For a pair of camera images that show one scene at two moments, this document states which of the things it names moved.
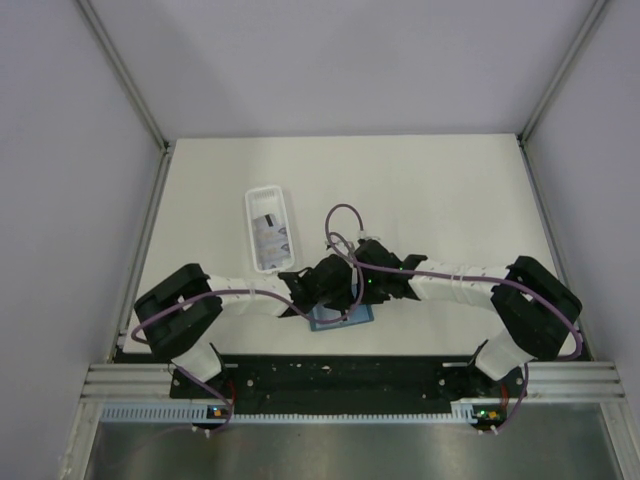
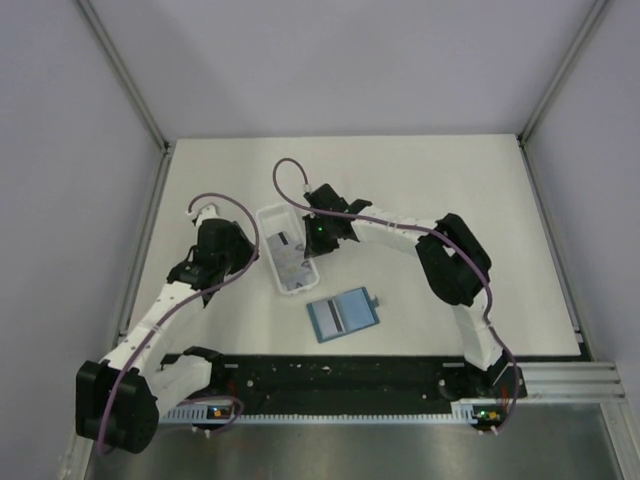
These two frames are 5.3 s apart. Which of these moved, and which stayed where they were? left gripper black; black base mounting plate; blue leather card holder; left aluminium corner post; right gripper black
Moved: left gripper black; right gripper black; blue leather card holder
Stayed: black base mounting plate; left aluminium corner post
